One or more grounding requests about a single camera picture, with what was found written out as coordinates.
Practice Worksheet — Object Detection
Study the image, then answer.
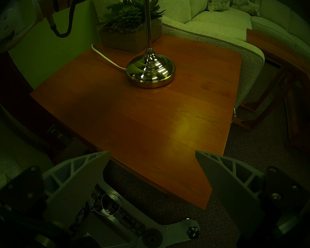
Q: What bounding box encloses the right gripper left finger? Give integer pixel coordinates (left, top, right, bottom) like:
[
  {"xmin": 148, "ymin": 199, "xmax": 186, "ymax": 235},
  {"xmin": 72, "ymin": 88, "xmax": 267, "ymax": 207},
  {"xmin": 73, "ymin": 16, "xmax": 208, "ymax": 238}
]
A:
[{"xmin": 0, "ymin": 151, "xmax": 111, "ymax": 230}]

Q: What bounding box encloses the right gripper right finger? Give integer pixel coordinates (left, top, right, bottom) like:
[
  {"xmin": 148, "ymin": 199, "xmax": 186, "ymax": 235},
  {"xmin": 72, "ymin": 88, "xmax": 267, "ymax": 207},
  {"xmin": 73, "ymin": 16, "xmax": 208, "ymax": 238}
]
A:
[{"xmin": 195, "ymin": 150, "xmax": 309, "ymax": 239}]

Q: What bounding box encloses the chrome lamp with white shade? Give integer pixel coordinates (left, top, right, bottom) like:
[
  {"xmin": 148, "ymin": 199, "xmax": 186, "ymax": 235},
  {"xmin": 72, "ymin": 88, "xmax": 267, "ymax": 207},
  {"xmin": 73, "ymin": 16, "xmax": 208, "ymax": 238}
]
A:
[{"xmin": 126, "ymin": 0, "xmax": 176, "ymax": 89}]

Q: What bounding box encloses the succulent planter box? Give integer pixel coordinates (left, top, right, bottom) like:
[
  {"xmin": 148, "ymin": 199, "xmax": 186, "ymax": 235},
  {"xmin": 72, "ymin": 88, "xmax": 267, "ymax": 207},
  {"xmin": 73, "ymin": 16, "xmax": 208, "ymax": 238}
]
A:
[{"xmin": 97, "ymin": 0, "xmax": 166, "ymax": 54}]

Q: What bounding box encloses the wooden end table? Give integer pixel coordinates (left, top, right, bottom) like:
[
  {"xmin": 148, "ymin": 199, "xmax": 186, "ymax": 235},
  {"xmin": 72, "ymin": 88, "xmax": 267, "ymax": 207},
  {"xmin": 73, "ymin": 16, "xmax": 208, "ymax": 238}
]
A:
[{"xmin": 30, "ymin": 34, "xmax": 243, "ymax": 211}]

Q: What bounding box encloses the small patterned throw pillow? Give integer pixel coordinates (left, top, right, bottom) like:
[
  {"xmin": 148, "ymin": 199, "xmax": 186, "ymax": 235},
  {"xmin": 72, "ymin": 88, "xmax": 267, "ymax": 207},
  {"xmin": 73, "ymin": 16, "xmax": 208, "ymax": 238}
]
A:
[{"xmin": 207, "ymin": 0, "xmax": 231, "ymax": 12}]

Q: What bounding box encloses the cream sectional sofa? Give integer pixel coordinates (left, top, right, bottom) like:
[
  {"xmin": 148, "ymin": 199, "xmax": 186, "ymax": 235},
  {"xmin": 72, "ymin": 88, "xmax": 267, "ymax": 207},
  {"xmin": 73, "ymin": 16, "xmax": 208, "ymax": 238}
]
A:
[{"xmin": 93, "ymin": 0, "xmax": 310, "ymax": 110}]

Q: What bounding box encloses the small wooden side table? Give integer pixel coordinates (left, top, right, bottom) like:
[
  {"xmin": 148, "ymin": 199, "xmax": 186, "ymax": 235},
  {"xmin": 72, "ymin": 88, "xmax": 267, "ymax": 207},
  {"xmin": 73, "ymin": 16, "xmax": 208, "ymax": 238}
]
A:
[{"xmin": 232, "ymin": 28, "xmax": 310, "ymax": 132}]

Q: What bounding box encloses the large patterned throw pillow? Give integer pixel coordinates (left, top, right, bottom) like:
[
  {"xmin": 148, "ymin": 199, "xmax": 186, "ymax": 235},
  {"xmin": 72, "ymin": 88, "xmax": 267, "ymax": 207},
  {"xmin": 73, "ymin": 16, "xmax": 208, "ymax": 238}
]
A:
[{"xmin": 231, "ymin": 0, "xmax": 262, "ymax": 17}]

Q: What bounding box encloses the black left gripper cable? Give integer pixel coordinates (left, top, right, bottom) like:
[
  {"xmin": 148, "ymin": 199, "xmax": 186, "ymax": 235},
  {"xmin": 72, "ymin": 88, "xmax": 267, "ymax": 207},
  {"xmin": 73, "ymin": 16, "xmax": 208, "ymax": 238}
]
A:
[{"xmin": 50, "ymin": 2, "xmax": 76, "ymax": 38}]

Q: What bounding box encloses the white lamp power cord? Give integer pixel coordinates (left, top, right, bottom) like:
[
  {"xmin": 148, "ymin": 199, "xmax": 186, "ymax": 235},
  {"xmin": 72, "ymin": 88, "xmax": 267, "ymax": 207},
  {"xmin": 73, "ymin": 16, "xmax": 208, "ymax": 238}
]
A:
[{"xmin": 91, "ymin": 44, "xmax": 127, "ymax": 71}]

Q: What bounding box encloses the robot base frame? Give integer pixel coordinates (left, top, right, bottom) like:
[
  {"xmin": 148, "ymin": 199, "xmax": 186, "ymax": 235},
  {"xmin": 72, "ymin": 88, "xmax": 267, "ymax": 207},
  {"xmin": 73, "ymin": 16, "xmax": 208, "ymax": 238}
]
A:
[{"xmin": 67, "ymin": 180, "xmax": 201, "ymax": 248}]

